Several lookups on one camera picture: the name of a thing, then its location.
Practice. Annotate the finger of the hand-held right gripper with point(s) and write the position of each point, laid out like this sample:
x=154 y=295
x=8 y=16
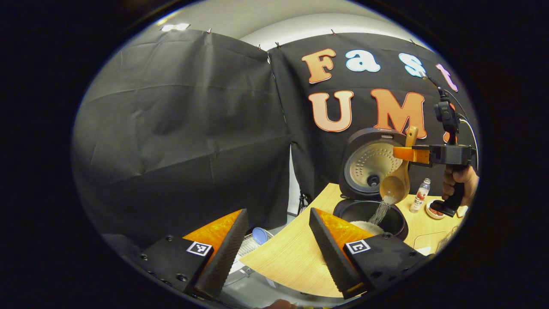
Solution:
x=409 y=154

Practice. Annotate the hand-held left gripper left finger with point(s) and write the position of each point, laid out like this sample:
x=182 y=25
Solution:
x=227 y=257

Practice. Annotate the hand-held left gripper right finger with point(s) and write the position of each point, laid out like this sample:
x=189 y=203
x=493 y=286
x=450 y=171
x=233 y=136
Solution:
x=330 y=257

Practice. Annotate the wooden spoon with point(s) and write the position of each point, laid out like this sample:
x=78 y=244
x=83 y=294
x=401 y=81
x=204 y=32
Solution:
x=394 y=184

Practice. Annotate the black rice cooker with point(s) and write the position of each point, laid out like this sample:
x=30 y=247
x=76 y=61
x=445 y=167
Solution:
x=364 y=163

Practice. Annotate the white rice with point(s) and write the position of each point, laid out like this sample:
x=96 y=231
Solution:
x=379 y=212

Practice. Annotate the clear chopstick holder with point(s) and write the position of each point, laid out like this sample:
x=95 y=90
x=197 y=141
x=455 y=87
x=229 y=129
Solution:
x=448 y=240

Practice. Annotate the blue round object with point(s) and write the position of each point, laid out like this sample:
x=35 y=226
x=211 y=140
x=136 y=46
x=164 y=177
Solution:
x=260 y=236

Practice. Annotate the clear drink bottle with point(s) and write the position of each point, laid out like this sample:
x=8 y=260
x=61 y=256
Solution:
x=420 y=195

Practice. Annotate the white round plate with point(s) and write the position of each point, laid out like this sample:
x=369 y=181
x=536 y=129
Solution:
x=430 y=208

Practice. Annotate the brown meat piece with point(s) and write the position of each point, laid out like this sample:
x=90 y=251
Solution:
x=436 y=212

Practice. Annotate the black tripod stand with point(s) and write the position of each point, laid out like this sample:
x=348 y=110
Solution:
x=304 y=204

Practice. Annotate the black backdrop cloth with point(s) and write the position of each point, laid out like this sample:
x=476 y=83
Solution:
x=171 y=128

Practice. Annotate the ceiling light panel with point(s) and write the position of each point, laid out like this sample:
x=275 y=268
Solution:
x=175 y=27

